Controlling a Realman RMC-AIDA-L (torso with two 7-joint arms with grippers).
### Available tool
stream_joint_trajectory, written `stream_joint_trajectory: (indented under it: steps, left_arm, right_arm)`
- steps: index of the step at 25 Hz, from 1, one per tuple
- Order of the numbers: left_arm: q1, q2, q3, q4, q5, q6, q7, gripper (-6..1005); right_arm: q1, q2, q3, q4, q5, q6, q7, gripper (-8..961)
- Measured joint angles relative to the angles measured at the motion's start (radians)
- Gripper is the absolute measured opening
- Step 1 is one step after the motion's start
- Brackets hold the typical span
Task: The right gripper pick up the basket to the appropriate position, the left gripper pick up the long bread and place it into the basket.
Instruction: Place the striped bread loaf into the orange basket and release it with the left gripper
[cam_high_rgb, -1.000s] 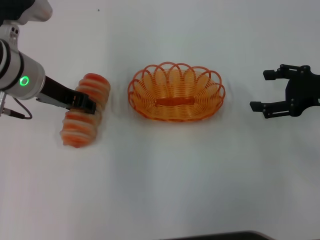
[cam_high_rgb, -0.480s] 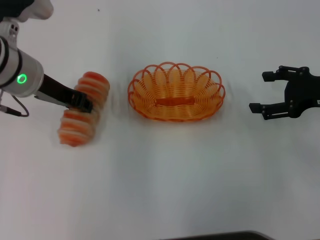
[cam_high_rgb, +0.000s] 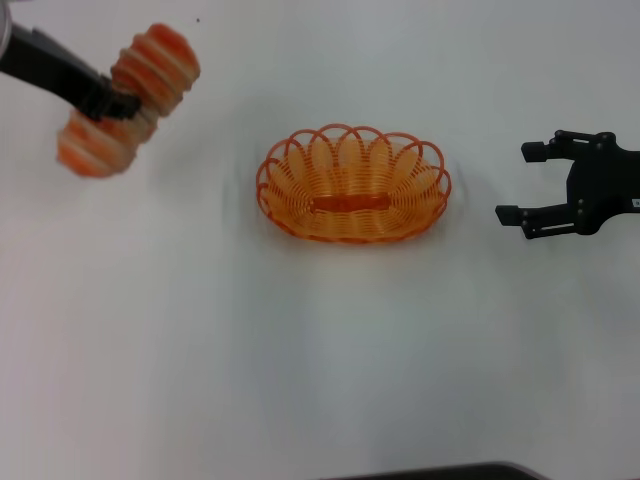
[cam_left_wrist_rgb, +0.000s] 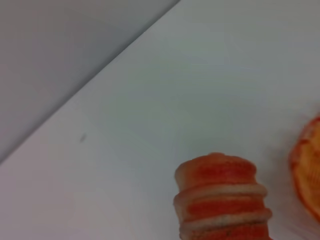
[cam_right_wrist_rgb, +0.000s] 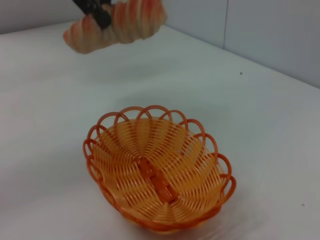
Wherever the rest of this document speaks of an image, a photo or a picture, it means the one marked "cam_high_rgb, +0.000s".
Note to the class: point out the orange striped bread loaf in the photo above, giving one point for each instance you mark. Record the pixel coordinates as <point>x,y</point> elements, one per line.
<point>160,60</point>

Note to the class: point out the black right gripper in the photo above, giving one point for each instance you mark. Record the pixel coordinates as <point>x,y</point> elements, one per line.
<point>605,185</point>

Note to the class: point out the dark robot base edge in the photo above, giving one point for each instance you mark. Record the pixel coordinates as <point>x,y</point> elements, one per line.
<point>450,472</point>

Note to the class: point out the orange woven plastic basket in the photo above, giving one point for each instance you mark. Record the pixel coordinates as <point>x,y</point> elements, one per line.
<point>350,200</point>

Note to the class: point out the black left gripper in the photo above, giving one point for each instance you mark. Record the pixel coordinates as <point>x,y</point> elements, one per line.
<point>45,65</point>

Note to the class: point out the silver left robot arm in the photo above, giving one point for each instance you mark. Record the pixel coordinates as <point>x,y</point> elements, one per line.
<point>4,30</point>

